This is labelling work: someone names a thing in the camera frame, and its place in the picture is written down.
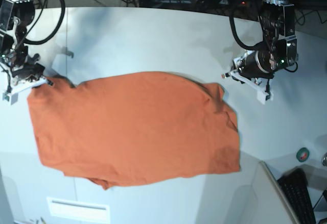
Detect black keyboard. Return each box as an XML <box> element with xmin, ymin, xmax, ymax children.
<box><xmin>277</xmin><ymin>168</ymin><xmax>316</xmax><ymax>224</ymax></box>

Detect white label plate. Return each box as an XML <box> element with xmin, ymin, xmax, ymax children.
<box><xmin>46</xmin><ymin>197</ymin><xmax>110</xmax><ymax>223</ymax></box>

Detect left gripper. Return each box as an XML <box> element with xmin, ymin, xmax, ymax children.
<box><xmin>221</xmin><ymin>51</ymin><xmax>280</xmax><ymax>105</ymax></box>

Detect green tape roll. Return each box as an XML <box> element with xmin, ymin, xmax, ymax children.
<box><xmin>296</xmin><ymin>147</ymin><xmax>310</xmax><ymax>163</ymax></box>

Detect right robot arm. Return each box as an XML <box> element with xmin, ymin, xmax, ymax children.
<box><xmin>1</xmin><ymin>0</ymin><xmax>66</xmax><ymax>105</ymax></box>

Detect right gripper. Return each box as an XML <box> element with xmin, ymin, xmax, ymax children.
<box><xmin>1</xmin><ymin>54</ymin><xmax>54</xmax><ymax>105</ymax></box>

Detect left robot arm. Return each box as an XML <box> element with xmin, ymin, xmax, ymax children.
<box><xmin>222</xmin><ymin>0</ymin><xmax>298</xmax><ymax>104</ymax></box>

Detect orange t-shirt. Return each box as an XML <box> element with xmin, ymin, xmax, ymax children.
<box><xmin>27</xmin><ymin>72</ymin><xmax>240</xmax><ymax>189</ymax></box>

